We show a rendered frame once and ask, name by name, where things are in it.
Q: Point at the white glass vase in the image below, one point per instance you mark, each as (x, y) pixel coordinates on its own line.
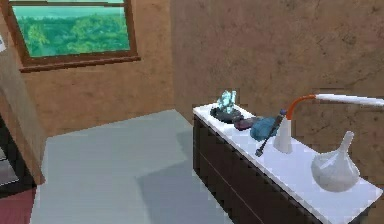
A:
(335, 170)

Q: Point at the pale blue crystal statue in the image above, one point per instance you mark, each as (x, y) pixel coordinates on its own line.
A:
(227, 107)

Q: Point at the dark purple flat object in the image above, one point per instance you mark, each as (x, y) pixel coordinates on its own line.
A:
(245, 124)

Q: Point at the blue cloth bundle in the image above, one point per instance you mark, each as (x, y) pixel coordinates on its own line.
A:
(263, 128)

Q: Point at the dark dresser with white top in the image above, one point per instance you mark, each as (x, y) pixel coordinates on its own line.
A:
(233, 173)

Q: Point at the dark thin stick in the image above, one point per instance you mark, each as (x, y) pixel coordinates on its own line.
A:
(268, 136)

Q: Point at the white and orange desk lamp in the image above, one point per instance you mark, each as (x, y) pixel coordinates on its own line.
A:
(283, 136)

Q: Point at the brown framed window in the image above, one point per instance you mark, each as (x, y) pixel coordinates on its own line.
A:
(71, 31)

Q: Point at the dark doorway furniture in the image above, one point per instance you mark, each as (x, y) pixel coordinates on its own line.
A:
(8, 166)

